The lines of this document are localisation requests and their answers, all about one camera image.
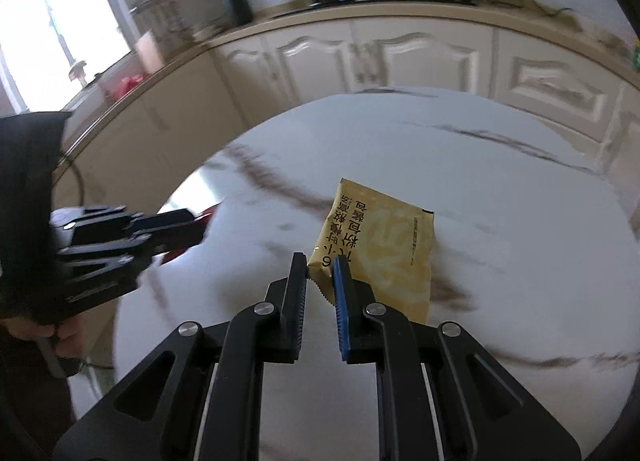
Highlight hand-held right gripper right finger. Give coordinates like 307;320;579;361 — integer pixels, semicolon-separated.
332;257;583;461

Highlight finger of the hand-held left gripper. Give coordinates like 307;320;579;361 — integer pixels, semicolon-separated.
50;205;209;249
56;236;203;313

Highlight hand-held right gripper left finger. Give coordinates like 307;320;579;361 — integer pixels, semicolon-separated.
52;252;307;461

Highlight red wrapper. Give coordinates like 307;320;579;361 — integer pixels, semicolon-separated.
155;200;223;263

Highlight yellow packet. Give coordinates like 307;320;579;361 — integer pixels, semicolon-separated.
306;178;436;326

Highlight person's left hand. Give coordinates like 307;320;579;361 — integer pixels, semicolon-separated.
5;308;86;359

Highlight red plastic item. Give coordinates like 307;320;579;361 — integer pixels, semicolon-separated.
111;75;147;98

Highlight kitchen window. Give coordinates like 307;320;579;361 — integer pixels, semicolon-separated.
0;0;133;114

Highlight black knife block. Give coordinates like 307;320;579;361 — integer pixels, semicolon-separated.
226;0;253;27

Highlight cream kitchen cabinets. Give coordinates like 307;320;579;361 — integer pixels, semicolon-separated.
52;16;640;222

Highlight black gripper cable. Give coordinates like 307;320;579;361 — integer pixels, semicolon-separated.
62;158;90;209

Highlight wire dish rack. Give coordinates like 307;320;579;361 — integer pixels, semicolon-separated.
131;0;223;39

